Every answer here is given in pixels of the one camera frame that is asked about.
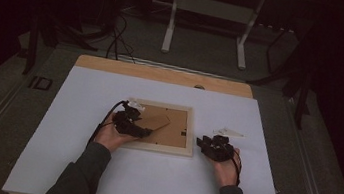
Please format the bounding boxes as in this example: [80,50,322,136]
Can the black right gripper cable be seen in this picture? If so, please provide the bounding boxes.
[229,151,245,188]

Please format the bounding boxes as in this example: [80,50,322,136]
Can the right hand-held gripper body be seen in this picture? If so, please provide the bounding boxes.
[201,125,246,166]

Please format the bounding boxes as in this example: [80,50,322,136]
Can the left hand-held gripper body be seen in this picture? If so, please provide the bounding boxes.
[110,98,147,139]

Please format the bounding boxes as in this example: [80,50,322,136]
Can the person's right hand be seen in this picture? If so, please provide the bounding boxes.
[207,145,244,190]

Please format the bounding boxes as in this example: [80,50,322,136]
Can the black stand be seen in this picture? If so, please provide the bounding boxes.
[241,6,326,131]
[21,11,103,85]

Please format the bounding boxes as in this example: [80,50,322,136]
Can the white metal stand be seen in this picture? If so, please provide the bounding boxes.
[159,0,267,72]

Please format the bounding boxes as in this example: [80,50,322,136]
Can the person's left hand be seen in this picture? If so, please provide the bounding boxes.
[91,120,139,157]

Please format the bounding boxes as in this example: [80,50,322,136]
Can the black floor bracket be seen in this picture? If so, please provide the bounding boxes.
[28,74,54,92]

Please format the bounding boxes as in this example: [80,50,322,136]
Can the wooden picture frame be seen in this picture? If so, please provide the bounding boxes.
[119,96,200,158]

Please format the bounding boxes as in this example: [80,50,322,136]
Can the black floor cables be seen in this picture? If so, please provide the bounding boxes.
[103,11,143,64]

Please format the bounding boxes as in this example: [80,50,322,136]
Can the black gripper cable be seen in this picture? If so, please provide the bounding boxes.
[229,151,245,188]
[86,96,130,154]

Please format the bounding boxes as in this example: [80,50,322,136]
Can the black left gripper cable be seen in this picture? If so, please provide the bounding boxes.
[86,96,130,154]

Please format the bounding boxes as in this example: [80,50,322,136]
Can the white paper sheet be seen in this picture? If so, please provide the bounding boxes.
[0,58,300,194]

